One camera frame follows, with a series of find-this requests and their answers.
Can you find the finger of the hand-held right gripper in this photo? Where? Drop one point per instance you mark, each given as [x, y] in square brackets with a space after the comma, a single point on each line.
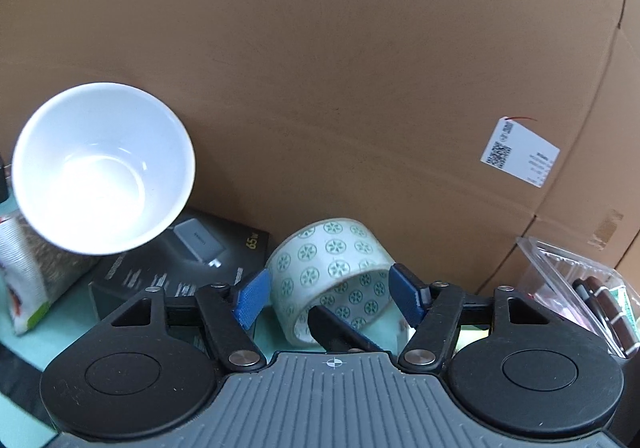
[332, 328]

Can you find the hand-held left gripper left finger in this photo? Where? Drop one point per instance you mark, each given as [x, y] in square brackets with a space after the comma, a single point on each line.
[250, 300]

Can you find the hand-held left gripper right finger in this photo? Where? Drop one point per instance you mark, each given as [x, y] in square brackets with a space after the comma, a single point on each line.
[406, 294]

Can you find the patterned clear tape roll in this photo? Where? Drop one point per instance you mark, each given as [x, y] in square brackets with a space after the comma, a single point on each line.
[330, 248]

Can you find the clear plastic container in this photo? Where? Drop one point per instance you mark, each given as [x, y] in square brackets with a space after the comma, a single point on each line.
[555, 273]

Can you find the black charger box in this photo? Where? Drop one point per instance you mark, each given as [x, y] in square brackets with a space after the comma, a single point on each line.
[150, 273]

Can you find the teal cloth mat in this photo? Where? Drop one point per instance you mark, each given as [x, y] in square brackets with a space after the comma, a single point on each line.
[75, 300]

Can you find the white shipping label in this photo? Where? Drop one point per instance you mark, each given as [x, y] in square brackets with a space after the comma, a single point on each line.
[520, 153]

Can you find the white bowl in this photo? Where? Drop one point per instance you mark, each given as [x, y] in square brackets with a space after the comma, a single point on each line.
[100, 168]

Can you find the white and brown snack packet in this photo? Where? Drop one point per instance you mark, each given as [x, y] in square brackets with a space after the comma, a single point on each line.
[30, 278]

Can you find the large brown cardboard box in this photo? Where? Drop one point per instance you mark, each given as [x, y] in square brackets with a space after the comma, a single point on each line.
[325, 68]

